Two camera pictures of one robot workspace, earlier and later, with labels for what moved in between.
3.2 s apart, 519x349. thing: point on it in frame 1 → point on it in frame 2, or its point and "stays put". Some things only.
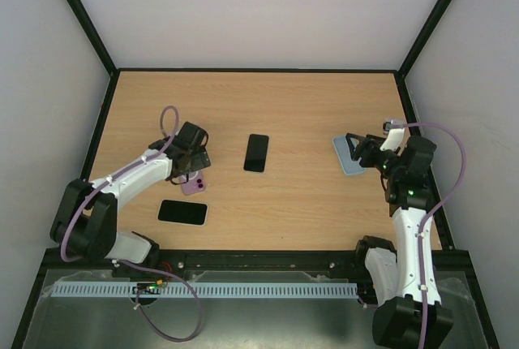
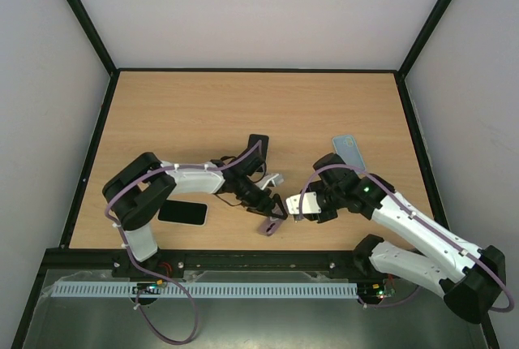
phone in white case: x=182 y=212 stays put
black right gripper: x=366 y=150 → x=324 y=211
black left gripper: x=200 y=160 → x=268 y=205
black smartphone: x=256 y=152 stays put
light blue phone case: x=349 y=165 stays put
